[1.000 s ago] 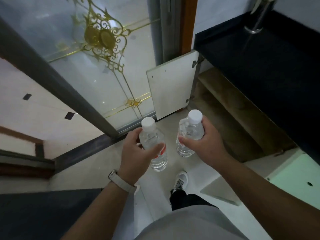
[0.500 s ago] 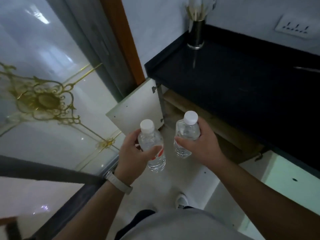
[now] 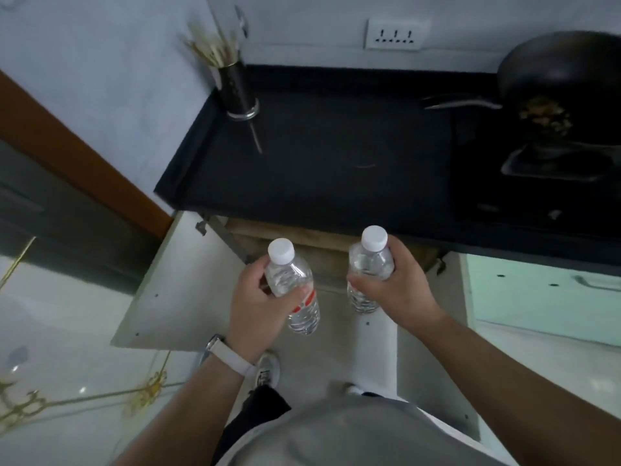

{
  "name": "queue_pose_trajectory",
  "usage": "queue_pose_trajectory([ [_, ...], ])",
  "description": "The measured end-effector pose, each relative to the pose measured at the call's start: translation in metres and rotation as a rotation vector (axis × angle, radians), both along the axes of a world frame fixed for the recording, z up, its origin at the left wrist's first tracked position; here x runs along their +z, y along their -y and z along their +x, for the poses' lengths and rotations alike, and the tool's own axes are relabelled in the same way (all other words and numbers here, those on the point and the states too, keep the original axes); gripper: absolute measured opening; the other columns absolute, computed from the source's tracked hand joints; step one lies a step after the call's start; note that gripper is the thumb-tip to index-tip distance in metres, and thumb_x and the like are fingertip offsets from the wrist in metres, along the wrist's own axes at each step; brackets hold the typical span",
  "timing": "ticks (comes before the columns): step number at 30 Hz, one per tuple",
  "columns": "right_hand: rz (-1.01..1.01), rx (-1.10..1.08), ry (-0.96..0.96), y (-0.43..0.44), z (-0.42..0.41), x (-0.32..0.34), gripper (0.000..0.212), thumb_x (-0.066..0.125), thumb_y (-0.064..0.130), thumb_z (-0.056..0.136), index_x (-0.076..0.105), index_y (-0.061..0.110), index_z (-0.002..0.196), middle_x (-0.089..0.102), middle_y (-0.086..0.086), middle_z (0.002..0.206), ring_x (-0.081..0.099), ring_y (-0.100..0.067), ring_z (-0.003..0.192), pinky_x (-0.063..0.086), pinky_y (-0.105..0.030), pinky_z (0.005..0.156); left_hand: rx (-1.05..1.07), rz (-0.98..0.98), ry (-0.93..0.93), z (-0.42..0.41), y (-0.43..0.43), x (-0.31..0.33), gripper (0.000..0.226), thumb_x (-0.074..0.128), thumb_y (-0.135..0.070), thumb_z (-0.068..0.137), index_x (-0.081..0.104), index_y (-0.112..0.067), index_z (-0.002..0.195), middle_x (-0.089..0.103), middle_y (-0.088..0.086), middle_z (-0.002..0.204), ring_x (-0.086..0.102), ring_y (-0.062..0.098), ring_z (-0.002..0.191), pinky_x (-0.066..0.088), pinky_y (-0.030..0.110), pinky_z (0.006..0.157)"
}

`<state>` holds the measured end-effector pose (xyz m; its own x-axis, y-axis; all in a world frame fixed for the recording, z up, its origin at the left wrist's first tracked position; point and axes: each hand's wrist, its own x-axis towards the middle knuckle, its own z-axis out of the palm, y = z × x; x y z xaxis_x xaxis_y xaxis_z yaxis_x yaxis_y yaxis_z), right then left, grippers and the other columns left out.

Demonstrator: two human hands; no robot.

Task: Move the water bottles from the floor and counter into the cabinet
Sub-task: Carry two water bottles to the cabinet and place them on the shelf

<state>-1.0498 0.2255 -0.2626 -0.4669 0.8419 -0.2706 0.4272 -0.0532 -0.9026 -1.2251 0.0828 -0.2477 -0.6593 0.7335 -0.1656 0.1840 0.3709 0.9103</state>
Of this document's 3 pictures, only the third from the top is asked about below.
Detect glass door gold pattern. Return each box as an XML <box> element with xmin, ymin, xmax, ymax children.
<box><xmin>0</xmin><ymin>235</ymin><xmax>188</xmax><ymax>466</ymax></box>

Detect black wok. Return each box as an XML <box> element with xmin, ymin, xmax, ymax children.
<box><xmin>422</xmin><ymin>31</ymin><xmax>621</xmax><ymax>146</ymax></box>

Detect white smartwatch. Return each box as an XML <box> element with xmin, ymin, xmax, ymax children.
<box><xmin>199</xmin><ymin>333</ymin><xmax>258</xmax><ymax>379</ymax></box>

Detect white left sneaker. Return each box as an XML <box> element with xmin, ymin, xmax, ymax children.
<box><xmin>250</xmin><ymin>351</ymin><xmax>281</xmax><ymax>392</ymax></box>

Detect light grey t-shirt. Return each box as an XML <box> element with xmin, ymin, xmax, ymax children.
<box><xmin>215</xmin><ymin>392</ymin><xmax>520</xmax><ymax>466</ymax></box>

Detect person's left hand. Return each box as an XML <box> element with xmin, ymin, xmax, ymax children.
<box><xmin>225</xmin><ymin>254</ymin><xmax>316</xmax><ymax>366</ymax></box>

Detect black trousers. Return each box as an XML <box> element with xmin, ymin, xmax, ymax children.
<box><xmin>211</xmin><ymin>385</ymin><xmax>384</xmax><ymax>466</ymax></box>

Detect person's left forearm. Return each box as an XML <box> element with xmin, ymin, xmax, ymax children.
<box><xmin>111</xmin><ymin>356</ymin><xmax>248</xmax><ymax>466</ymax></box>

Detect brown food scraps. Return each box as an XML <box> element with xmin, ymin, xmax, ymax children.
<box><xmin>516</xmin><ymin>96</ymin><xmax>573</xmax><ymax>137</ymax></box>

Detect person's right hand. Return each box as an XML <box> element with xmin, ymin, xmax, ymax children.
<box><xmin>345</xmin><ymin>235</ymin><xmax>447</xmax><ymax>340</ymax></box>

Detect person's right forearm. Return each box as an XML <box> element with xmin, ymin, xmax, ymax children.
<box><xmin>417</xmin><ymin>313</ymin><xmax>621</xmax><ymax>466</ymax></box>

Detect brown wooden door frame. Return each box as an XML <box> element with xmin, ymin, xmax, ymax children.
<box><xmin>0</xmin><ymin>70</ymin><xmax>173</xmax><ymax>241</ymax></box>

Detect black glass gas hob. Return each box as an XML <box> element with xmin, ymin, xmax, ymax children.
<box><xmin>451</xmin><ymin>111</ymin><xmax>621</xmax><ymax>238</ymax></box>

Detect red-label water bottle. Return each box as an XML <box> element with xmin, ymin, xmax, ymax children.
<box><xmin>347</xmin><ymin>225</ymin><xmax>395</xmax><ymax>315</ymax></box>
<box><xmin>264</xmin><ymin>237</ymin><xmax>321</xmax><ymax>335</ymax></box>

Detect bundle of wooden chopsticks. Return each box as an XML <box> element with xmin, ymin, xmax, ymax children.
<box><xmin>183</xmin><ymin>21</ymin><xmax>241</xmax><ymax>69</ymax></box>

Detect white triple wall socket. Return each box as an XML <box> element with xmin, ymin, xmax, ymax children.
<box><xmin>364</xmin><ymin>16</ymin><xmax>431</xmax><ymax>52</ymax></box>

